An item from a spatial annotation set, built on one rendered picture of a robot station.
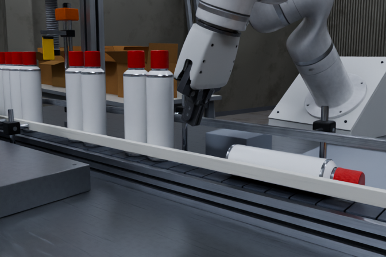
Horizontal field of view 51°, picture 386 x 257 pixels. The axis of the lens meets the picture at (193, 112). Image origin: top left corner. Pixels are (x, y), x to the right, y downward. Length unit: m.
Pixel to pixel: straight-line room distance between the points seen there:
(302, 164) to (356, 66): 0.85
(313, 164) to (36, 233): 0.40
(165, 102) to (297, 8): 0.48
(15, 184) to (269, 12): 0.72
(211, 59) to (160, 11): 5.82
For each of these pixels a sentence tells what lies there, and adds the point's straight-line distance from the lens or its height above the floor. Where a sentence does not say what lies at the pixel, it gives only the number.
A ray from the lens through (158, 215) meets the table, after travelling 0.66.
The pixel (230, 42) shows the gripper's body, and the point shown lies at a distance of 0.67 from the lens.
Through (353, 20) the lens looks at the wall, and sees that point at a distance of 8.32.
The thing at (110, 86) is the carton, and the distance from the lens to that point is 3.20.
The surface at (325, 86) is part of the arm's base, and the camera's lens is 1.23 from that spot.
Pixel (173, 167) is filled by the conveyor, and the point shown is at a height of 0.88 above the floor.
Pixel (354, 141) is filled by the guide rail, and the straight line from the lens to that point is 0.62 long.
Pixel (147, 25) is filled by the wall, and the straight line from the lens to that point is 6.30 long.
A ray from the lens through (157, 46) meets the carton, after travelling 2.71.
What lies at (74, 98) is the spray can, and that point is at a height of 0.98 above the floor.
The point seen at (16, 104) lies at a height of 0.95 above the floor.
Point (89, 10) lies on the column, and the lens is 1.13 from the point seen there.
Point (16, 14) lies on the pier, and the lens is 5.36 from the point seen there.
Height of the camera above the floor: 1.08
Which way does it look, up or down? 8 degrees down
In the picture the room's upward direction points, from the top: straight up
